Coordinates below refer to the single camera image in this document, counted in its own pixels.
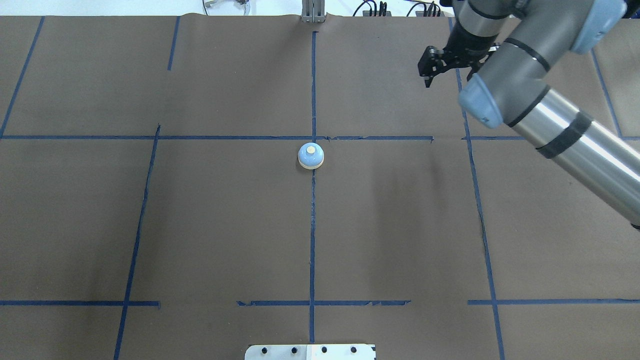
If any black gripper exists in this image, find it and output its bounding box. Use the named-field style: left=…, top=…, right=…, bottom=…
left=418, top=25, right=498, bottom=89

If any light blue call bell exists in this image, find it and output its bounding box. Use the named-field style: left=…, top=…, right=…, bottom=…
left=297, top=142, right=325, bottom=170

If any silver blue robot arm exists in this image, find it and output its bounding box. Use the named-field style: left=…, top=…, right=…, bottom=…
left=417, top=0, right=640, bottom=229

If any aluminium frame post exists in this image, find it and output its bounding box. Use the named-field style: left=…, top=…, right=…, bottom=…
left=301, top=0, right=327, bottom=24

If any white camera mast with base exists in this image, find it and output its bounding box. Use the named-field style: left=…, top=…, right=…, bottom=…
left=244, top=343, right=378, bottom=360

